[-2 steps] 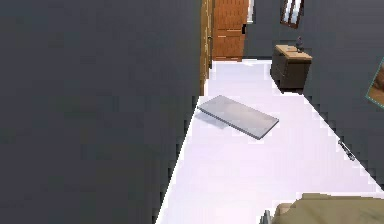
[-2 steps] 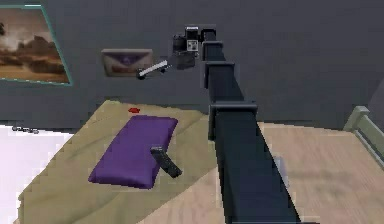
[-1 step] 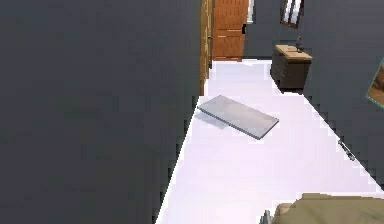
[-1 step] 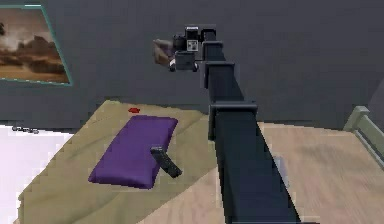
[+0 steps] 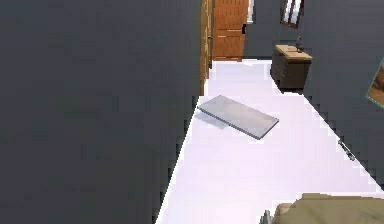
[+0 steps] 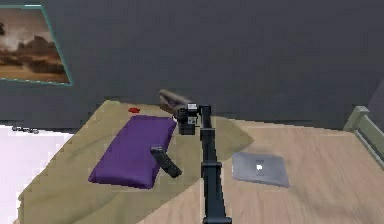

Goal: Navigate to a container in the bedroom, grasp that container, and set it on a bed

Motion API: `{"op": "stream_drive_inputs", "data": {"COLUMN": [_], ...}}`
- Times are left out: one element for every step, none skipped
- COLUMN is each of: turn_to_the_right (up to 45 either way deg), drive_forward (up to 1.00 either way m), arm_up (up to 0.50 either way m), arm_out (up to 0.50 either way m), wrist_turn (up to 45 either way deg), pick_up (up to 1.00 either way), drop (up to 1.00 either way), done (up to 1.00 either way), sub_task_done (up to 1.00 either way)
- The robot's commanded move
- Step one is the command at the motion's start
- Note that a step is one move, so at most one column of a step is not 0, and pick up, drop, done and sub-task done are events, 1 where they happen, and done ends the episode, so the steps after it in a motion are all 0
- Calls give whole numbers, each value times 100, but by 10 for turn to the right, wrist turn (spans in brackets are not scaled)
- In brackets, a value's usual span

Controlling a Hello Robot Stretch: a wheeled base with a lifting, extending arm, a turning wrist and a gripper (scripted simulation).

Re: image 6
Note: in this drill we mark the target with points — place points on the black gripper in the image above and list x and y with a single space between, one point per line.
182 117

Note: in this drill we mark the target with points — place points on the brown box container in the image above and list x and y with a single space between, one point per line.
171 99

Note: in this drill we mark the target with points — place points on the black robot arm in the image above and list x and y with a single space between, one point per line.
211 173

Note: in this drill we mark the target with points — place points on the black remote control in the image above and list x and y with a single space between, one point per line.
166 162

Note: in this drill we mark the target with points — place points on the small red object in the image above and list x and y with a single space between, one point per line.
134 110

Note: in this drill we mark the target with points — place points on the purple pillow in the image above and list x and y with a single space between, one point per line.
133 150

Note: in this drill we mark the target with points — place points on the grey closed laptop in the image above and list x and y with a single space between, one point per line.
260 168

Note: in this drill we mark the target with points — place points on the olive green blanket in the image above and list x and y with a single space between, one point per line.
83 193

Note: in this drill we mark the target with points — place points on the small grey object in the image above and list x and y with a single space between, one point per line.
25 129

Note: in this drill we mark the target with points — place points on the teal framed landscape picture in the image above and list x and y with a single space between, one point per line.
28 46

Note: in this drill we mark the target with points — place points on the bed with green frame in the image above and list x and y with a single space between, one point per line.
320 160

